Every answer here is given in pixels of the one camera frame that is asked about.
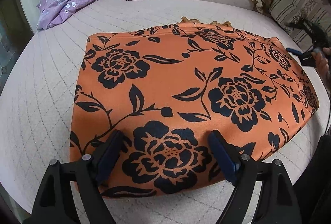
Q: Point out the orange black floral cloth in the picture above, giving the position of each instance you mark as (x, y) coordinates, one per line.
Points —
(167, 87)

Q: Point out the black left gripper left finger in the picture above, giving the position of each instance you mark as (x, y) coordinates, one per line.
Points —
(54, 200)

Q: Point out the striped beige pillow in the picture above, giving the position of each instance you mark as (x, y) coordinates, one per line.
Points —
(291, 11)

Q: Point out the person's right hand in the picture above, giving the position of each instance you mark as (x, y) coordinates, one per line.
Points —
(323, 64)

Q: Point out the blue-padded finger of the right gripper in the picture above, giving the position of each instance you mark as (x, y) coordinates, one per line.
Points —
(294, 52)

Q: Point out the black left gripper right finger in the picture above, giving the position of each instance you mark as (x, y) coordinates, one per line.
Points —
(277, 200)

